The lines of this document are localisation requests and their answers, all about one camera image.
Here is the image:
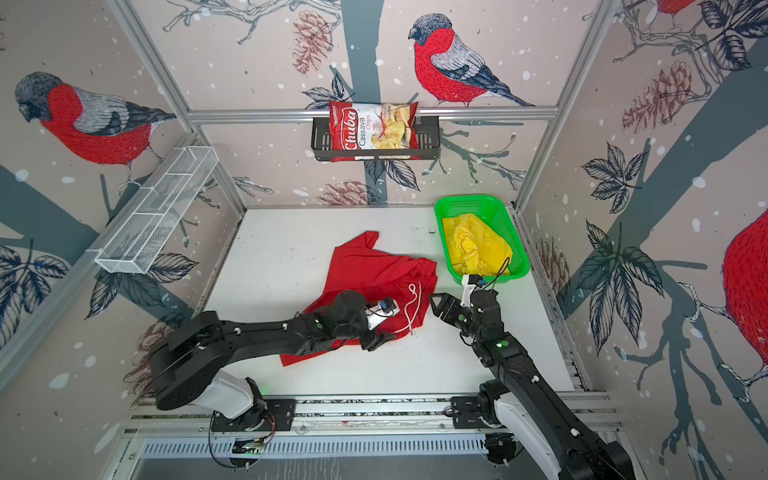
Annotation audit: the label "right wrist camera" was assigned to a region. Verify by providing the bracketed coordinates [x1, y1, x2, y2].
[461, 274, 487, 308]

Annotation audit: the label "red chips bag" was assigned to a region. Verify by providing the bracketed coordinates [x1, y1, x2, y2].
[329, 102, 418, 151]

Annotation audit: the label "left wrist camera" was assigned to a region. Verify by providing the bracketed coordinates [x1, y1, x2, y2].
[364, 297, 400, 331]

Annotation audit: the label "red shorts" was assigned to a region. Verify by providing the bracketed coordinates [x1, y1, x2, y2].
[304, 231, 437, 340]

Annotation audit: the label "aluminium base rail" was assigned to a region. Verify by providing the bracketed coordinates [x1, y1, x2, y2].
[124, 391, 623, 435]

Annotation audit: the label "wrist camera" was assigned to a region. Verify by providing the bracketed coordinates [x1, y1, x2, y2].
[364, 297, 400, 331]
[461, 274, 487, 308]

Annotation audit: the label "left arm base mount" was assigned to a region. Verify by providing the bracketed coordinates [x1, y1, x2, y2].
[212, 377, 297, 433]

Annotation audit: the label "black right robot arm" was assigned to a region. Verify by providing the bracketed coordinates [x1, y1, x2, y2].
[430, 290, 635, 479]

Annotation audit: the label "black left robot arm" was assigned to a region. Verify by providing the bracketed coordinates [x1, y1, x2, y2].
[149, 291, 400, 419]

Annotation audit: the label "yellow shorts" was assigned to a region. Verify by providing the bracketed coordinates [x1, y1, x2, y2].
[441, 213, 514, 276]

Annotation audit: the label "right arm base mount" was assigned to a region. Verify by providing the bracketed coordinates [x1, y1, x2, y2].
[444, 380, 509, 430]

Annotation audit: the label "green plastic basket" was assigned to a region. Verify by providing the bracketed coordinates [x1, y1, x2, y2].
[434, 195, 530, 283]

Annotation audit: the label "black wall shelf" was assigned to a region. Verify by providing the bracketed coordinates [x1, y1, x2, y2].
[311, 116, 441, 162]

